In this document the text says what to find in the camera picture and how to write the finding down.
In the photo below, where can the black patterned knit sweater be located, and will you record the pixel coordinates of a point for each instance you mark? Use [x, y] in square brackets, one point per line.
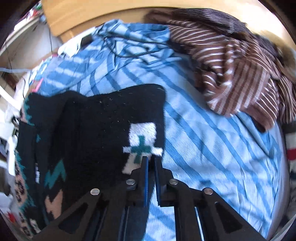
[69, 144]

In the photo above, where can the black power adapter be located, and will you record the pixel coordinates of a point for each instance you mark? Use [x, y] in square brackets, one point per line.
[86, 40]

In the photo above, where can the blue striped bed sheet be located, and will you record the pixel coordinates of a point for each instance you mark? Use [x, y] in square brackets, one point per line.
[246, 167]

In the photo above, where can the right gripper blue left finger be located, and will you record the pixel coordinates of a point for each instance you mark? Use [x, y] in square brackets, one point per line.
[116, 214]

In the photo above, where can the white power strip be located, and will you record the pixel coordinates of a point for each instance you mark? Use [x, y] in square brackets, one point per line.
[72, 47]

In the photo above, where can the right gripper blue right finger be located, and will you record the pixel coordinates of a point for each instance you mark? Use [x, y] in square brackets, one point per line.
[200, 214]

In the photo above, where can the wooden headboard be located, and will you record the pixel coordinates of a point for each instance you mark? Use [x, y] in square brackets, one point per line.
[67, 19]

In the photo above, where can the star striped duvet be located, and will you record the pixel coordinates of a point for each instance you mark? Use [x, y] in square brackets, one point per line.
[289, 131]

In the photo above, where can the brown striped garment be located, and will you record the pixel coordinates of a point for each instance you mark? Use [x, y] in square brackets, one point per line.
[237, 70]

